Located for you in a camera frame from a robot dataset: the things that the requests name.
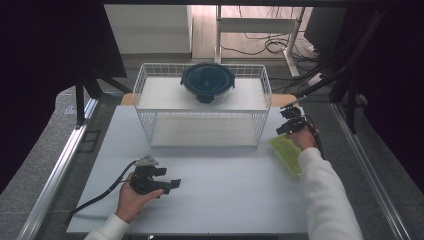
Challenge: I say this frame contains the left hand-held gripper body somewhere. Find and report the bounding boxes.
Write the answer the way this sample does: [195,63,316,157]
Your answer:
[129,155,168,196]

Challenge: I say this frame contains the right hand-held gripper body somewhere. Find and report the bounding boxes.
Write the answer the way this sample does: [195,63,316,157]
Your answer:
[280,95,314,136]

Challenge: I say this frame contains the white wire shelf rack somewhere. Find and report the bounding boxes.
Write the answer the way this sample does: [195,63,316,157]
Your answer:
[132,62,273,149]

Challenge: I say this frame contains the round container with dark lid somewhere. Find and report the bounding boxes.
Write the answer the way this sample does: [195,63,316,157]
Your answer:
[180,62,236,105]

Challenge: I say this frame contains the person's right hand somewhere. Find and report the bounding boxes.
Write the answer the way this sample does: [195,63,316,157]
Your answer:
[285,125,320,152]

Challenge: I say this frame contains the person's left hand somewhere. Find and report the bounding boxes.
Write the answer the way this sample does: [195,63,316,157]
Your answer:
[115,181,164,224]

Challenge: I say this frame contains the wooden board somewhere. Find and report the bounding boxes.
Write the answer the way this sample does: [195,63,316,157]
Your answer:
[120,93,298,108]

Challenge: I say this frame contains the black metal stand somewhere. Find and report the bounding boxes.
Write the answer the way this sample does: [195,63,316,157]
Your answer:
[283,8,391,134]

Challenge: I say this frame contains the dark monitor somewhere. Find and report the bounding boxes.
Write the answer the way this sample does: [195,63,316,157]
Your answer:
[303,6,348,55]

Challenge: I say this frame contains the black tripod stand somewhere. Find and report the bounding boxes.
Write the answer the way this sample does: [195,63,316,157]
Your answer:
[74,69,133,130]

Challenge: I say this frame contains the dark curtain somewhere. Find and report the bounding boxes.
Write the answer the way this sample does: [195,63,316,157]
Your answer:
[346,0,424,184]
[0,0,128,194]

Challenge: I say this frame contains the white cabinet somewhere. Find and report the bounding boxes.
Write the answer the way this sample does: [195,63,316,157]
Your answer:
[103,4,194,56]

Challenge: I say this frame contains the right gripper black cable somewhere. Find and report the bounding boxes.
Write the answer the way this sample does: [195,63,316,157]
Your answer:
[301,114,326,159]

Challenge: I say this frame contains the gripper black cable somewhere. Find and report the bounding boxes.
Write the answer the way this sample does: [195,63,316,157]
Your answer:
[301,114,326,159]
[68,159,139,218]

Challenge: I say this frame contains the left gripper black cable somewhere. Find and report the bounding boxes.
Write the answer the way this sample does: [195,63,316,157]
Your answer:
[68,159,139,218]

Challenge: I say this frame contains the black floor cables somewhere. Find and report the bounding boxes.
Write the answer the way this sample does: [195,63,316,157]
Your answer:
[219,5,323,66]

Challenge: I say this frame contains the aluminium rail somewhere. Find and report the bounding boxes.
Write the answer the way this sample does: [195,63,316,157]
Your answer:
[331,101,413,240]
[16,98,99,240]

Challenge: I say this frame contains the white desk frame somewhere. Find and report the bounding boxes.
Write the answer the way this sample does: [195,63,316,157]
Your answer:
[214,4,306,78]

